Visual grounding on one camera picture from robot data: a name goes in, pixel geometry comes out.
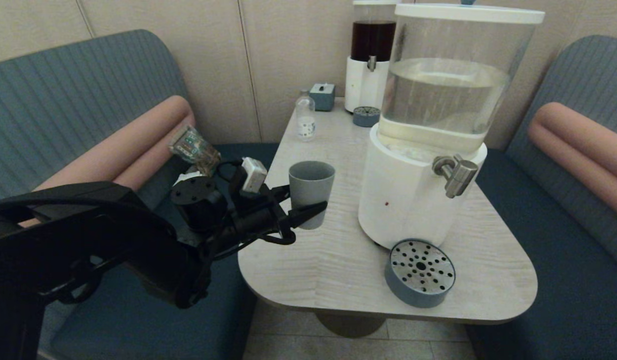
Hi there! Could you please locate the large clear water dispenser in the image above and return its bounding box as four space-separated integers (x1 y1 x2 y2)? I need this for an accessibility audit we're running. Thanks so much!
358 2 545 251

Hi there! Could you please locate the pink bolster cushion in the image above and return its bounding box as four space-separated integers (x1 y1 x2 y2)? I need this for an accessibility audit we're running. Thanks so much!
18 95 197 228
527 101 617 223

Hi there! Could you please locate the small blue tissue box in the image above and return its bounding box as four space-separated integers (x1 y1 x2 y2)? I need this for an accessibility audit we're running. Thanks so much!
309 83 336 112

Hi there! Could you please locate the blue ribbed sofa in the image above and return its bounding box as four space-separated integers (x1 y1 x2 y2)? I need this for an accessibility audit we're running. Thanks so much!
463 34 617 360
0 29 279 360

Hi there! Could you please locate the large metal dispenser tap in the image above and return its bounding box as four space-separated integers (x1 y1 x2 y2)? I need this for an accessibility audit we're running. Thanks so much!
432 154 479 199

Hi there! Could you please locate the small grey drip tray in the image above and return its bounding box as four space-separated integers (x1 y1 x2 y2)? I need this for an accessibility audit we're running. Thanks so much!
352 106 381 128

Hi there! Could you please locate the small dark liquid dispenser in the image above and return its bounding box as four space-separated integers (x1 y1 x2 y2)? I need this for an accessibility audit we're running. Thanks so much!
344 0 402 115

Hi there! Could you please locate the white napkin stack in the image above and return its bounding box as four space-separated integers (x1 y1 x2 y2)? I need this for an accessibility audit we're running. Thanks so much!
172 170 202 187

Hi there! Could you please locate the green snack packet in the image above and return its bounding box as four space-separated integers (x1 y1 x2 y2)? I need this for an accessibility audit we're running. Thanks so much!
168 125 222 176

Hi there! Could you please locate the clear plastic bottle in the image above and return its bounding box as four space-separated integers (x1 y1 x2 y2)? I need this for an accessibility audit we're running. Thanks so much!
295 90 316 143

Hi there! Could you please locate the grey perforated drip tray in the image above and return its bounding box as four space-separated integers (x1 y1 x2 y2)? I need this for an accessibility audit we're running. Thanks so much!
385 239 456 309

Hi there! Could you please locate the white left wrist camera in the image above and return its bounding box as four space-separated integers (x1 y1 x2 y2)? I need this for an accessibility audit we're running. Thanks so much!
241 157 268 195

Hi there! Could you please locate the grey plastic cup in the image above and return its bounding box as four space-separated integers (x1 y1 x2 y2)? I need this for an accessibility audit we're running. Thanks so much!
288 160 336 231

